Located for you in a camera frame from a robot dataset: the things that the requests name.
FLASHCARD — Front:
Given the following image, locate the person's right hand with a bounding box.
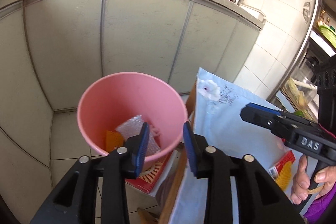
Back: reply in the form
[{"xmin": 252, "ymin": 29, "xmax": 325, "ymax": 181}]
[{"xmin": 291, "ymin": 154, "xmax": 336, "ymax": 205}]

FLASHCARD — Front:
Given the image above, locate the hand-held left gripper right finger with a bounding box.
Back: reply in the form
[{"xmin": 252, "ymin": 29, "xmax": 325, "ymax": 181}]
[{"xmin": 183, "ymin": 121, "xmax": 305, "ymax": 224}]

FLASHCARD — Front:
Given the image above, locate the green plastic basket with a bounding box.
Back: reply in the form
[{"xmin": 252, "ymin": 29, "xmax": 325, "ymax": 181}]
[{"xmin": 319, "ymin": 25, "xmax": 336, "ymax": 46}]

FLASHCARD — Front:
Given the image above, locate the metal strainer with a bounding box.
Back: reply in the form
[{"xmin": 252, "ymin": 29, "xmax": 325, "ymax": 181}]
[{"xmin": 303, "ymin": 2, "xmax": 312, "ymax": 24}]

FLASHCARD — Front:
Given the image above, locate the yellow foam net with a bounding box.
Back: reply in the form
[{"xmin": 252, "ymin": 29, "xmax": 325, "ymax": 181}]
[
  {"xmin": 105, "ymin": 130, "xmax": 124, "ymax": 151},
  {"xmin": 274, "ymin": 162, "xmax": 293, "ymax": 190}
]

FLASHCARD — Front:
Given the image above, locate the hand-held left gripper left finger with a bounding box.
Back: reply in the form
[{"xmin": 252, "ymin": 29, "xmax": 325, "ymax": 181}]
[{"xmin": 30, "ymin": 122, "xmax": 151, "ymax": 224}]

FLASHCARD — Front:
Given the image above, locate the red wire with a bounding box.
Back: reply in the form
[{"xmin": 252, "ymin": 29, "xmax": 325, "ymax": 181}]
[{"xmin": 319, "ymin": 123, "xmax": 336, "ymax": 139}]

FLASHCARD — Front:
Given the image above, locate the clear plastic container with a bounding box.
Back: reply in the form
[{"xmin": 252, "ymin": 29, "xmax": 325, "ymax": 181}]
[{"xmin": 282, "ymin": 77, "xmax": 318, "ymax": 109}]

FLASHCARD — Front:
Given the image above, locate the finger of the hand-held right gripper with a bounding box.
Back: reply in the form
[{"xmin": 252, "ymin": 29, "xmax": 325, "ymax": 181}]
[
  {"xmin": 240, "ymin": 105, "xmax": 292, "ymax": 141},
  {"xmin": 248, "ymin": 103, "xmax": 317, "ymax": 126}
]

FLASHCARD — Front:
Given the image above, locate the metal shelf rack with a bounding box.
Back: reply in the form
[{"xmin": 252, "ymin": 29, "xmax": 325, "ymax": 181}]
[{"xmin": 265, "ymin": 0, "xmax": 336, "ymax": 119}]

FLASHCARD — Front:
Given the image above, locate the clear bubble wrap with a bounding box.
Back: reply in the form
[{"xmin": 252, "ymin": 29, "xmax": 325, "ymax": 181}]
[{"xmin": 115, "ymin": 115, "xmax": 162, "ymax": 157}]

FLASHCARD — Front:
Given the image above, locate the red packet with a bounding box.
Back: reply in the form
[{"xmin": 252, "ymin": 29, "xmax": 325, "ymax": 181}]
[{"xmin": 268, "ymin": 150, "xmax": 296, "ymax": 180}]

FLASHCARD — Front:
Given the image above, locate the white radish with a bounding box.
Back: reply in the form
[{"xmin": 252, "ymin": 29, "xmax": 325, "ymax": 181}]
[{"xmin": 294, "ymin": 80, "xmax": 317, "ymax": 89}]

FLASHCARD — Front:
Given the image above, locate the white rectangular container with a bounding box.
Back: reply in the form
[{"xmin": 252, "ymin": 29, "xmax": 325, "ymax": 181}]
[{"xmin": 240, "ymin": 4, "xmax": 266, "ymax": 22}]

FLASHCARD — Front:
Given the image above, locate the grey kitchen cabinet with counter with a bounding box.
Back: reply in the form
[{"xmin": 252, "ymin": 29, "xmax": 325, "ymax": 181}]
[{"xmin": 0, "ymin": 0, "xmax": 267, "ymax": 177}]

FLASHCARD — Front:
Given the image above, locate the pink plastic bucket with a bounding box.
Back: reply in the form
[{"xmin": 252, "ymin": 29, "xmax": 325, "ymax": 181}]
[{"xmin": 77, "ymin": 72, "xmax": 189, "ymax": 164}]

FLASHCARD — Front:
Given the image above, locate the pale green vegetable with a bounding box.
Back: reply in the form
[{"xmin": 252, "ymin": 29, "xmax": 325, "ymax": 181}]
[{"xmin": 287, "ymin": 78, "xmax": 300, "ymax": 98}]

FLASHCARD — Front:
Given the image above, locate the red cardboard box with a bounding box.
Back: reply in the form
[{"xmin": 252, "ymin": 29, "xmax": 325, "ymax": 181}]
[{"xmin": 125, "ymin": 151, "xmax": 176, "ymax": 194}]

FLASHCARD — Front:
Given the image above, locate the blue floral tablecloth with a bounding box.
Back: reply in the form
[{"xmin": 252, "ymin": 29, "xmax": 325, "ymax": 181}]
[{"xmin": 155, "ymin": 67, "xmax": 319, "ymax": 224}]

